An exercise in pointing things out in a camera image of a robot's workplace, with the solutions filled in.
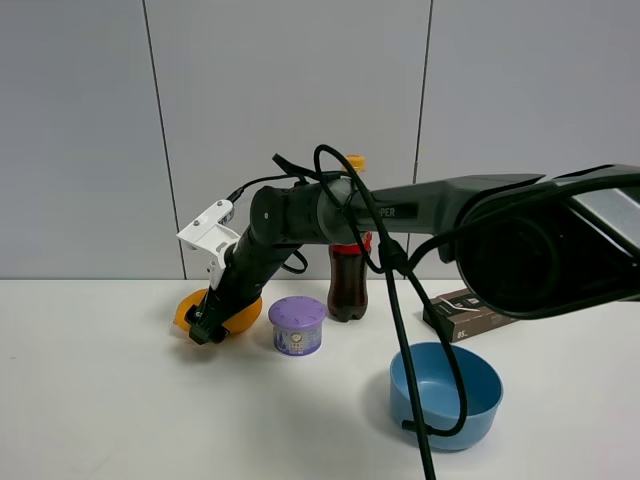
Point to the orange mango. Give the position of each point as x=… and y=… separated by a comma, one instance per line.
x=238, y=324

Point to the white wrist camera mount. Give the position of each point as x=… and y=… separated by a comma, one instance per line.
x=209, y=233

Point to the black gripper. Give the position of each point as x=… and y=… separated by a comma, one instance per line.
x=250, y=266

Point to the purple lidded round container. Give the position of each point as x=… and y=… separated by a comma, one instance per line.
x=297, y=325

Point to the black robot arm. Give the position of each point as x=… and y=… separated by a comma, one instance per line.
x=530, y=247

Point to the dark brown cardboard box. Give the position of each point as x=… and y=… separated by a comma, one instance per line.
x=461, y=315

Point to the cola bottle yellow cap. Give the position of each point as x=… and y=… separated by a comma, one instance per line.
x=347, y=297

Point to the blue bowl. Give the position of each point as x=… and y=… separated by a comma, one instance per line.
x=439, y=396

